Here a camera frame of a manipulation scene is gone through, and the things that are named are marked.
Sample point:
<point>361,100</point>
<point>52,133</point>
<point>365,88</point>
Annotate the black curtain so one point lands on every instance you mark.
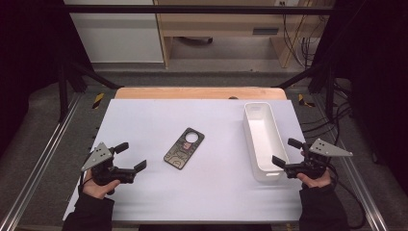
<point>378,80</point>
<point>29,57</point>

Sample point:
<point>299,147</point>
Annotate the white cabinet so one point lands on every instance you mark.
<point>118,35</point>

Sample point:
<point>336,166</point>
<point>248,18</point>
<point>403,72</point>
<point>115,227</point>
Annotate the wooden table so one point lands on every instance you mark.
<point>192,93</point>

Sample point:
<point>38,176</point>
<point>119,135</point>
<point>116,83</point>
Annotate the person's right hand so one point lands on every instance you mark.
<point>316,183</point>

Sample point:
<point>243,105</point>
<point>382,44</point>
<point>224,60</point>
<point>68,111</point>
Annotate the yellow black striped tape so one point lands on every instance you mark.
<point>98,100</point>
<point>303,101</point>

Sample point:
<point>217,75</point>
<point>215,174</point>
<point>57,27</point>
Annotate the aluminium rail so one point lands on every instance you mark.
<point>356,179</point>
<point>38,166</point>

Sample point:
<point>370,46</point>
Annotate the black frame strut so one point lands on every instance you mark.
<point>96,78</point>
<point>308,75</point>

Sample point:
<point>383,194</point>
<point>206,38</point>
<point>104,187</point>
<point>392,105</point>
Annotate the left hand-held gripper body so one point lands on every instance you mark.
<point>107,173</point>

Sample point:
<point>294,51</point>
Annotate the white table cover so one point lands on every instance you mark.
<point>208,192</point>

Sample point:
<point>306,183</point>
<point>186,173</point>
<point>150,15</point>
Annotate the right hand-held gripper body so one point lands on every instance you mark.
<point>312,165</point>

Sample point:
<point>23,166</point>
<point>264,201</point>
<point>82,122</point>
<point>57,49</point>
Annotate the white plastic bin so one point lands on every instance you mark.
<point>266,141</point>

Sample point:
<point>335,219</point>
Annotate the wooden desk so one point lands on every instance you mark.
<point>224,22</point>

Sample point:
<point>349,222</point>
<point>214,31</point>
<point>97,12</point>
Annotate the person's left hand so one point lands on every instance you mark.
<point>96,189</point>

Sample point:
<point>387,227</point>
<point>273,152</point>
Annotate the black metal frame bar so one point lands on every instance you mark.
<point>192,9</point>

